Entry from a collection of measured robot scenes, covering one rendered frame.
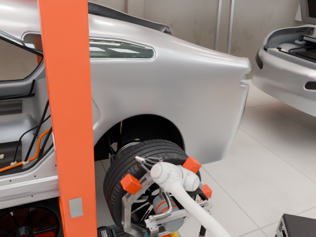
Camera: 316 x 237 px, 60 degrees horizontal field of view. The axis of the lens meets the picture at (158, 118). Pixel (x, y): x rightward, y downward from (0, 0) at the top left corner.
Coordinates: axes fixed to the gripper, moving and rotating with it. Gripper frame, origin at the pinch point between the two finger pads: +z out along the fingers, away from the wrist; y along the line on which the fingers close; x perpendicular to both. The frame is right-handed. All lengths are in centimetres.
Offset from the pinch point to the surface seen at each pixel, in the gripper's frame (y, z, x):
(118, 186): -18.1, 6.8, -8.1
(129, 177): -12.8, -2.2, -0.4
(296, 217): 81, -58, -136
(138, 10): 283, 279, -16
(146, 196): -7.6, 2.2, -29.3
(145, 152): 7.6, 3.9, -2.7
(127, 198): -19.8, -0.8, -13.0
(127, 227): -29.8, 0.6, -32.2
